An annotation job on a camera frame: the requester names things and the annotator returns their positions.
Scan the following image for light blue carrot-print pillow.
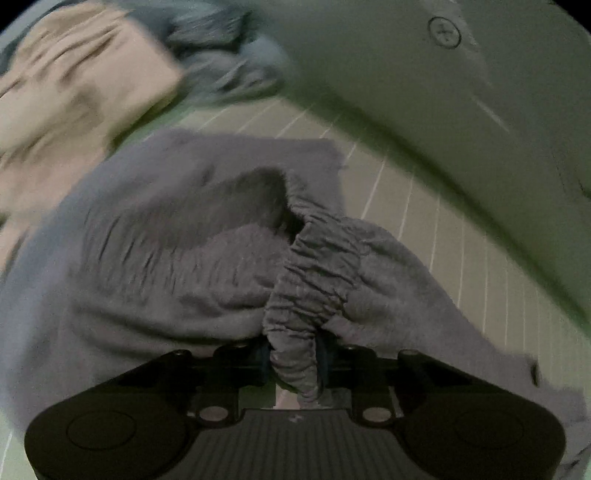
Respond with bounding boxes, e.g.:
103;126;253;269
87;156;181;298
253;1;590;310

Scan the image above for beige garment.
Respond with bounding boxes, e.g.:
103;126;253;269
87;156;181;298
1;2;182;263

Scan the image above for blue-grey garment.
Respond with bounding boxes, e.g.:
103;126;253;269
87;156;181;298
117;1;290;106

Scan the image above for grey fleece pants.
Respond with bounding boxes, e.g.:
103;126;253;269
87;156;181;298
1;129;590;466

